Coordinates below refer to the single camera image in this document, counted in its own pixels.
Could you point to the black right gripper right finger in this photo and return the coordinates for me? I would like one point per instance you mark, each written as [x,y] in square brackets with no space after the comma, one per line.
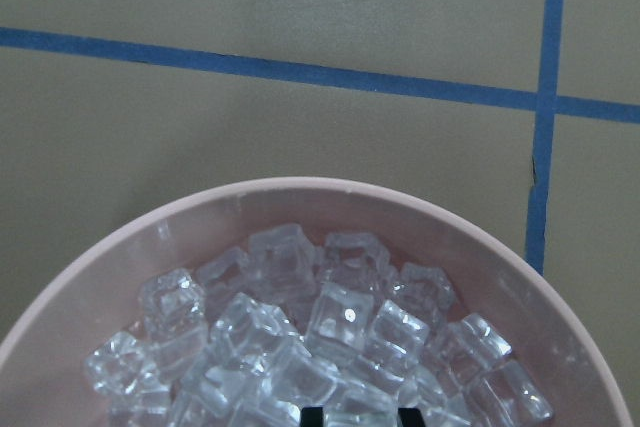
[409,417]

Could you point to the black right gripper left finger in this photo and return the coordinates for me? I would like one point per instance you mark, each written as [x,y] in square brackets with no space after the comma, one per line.
[312,416]

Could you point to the clear ice cubes pile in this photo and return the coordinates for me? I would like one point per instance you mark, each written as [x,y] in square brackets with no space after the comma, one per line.
[280,323]

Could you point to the pink bowl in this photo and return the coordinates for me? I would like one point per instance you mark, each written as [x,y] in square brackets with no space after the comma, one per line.
[42,380]

